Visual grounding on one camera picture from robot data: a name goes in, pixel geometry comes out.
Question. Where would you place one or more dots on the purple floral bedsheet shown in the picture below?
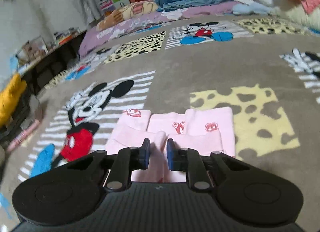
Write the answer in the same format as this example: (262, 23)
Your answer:
(95, 39)

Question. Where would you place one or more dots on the pile of small desk clutter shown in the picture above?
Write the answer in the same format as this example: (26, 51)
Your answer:
(66, 36)

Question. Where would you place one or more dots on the light blue cloth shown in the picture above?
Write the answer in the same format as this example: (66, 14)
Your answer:
(250, 9)

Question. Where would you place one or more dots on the pink folded garment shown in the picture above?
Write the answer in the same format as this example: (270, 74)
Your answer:
(22, 136)

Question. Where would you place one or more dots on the yellow folded sweater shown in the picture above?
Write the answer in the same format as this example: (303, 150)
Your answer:
(10, 97)

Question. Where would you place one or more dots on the dark wooden desk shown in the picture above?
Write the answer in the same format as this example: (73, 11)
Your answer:
(50, 57)

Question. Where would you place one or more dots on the cream quilt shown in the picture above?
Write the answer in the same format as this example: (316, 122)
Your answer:
(295, 14)

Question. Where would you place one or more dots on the pink printed pants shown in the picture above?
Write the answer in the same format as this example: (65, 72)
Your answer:
(200, 127)

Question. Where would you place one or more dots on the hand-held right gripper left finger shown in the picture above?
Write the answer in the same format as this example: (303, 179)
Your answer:
(146, 153)

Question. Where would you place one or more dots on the cartoon printed brown blanket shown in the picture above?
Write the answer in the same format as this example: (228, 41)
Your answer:
(200, 72)

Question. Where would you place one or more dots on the cardboard box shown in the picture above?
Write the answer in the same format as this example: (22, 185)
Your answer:
(35, 47)

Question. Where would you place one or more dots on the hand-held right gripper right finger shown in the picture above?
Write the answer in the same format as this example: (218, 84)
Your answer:
(171, 154)

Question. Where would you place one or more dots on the dark striped folded garment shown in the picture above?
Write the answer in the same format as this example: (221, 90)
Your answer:
(25, 112)

